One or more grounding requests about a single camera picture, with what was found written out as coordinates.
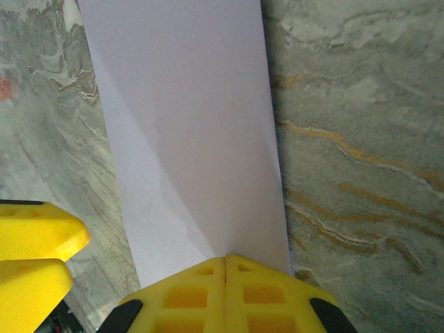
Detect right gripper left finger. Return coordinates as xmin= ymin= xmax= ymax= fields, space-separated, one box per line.
xmin=116 ymin=255 xmax=226 ymax=333

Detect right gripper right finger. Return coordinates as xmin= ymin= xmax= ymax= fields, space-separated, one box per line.
xmin=225 ymin=253 xmax=348 ymax=333

